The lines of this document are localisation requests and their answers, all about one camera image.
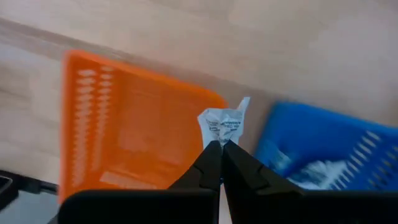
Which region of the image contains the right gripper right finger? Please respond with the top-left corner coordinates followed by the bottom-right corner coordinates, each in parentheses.
top-left (222, 139), bottom-right (398, 224)

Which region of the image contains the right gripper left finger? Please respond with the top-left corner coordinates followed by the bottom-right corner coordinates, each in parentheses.
top-left (57, 139), bottom-right (223, 224)

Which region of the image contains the orange plastic basket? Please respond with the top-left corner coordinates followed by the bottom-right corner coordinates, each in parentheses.
top-left (58, 49), bottom-right (229, 205)

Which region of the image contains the blue plastic basket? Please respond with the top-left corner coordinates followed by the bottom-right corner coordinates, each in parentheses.
top-left (253, 101), bottom-right (398, 191)

